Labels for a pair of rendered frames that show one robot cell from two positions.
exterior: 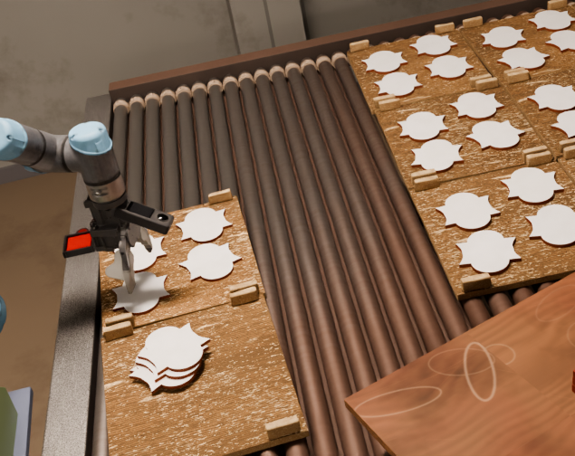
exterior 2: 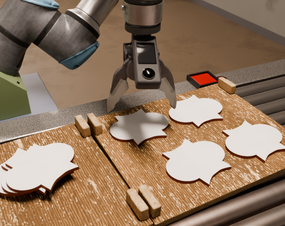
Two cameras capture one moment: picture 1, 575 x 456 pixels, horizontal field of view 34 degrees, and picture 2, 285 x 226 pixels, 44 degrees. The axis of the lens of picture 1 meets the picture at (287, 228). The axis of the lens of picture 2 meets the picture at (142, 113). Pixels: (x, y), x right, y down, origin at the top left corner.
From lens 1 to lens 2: 1.56 m
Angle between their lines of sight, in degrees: 54
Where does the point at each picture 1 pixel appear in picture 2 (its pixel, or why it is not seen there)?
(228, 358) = (38, 219)
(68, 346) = (81, 110)
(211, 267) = (185, 163)
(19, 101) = not seen: outside the picture
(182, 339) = (51, 167)
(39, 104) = not seen: outside the picture
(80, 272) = not seen: hidden behind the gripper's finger
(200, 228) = (245, 138)
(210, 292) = (148, 174)
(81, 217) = (238, 73)
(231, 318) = (105, 204)
